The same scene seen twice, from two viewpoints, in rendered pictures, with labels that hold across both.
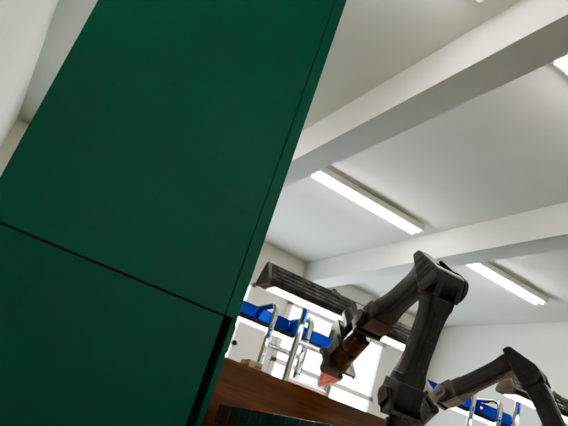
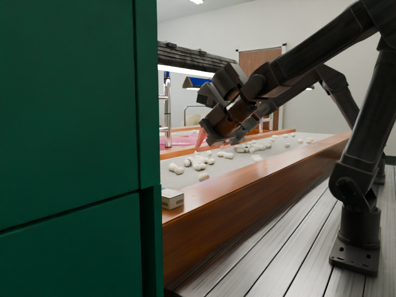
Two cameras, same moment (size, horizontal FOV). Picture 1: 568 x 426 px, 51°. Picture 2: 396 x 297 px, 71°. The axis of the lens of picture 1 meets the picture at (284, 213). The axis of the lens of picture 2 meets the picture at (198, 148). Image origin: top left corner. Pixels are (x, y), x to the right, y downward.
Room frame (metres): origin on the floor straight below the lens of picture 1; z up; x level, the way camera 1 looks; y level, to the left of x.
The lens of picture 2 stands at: (1.00, 0.15, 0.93)
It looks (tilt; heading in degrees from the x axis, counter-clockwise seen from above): 9 degrees down; 329
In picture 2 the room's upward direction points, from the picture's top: straight up
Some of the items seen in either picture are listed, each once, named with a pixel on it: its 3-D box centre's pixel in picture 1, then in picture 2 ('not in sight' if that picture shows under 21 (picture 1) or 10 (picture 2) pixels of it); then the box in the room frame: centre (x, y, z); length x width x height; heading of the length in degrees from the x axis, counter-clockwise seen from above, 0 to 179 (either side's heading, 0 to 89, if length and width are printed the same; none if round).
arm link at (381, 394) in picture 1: (400, 406); (356, 191); (1.27, -0.36, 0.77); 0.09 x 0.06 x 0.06; 109
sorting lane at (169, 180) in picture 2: not in sight; (259, 151); (1.89, -0.72, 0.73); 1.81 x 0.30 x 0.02; 110
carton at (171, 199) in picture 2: (250, 365); (164, 197); (1.42, -0.04, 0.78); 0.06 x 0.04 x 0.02; 20
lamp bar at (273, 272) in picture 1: (349, 311); (184, 59); (1.80, -0.29, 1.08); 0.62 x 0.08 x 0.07; 110
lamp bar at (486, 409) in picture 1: (459, 401); (214, 85); (2.66, -1.01, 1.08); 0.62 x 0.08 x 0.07; 110
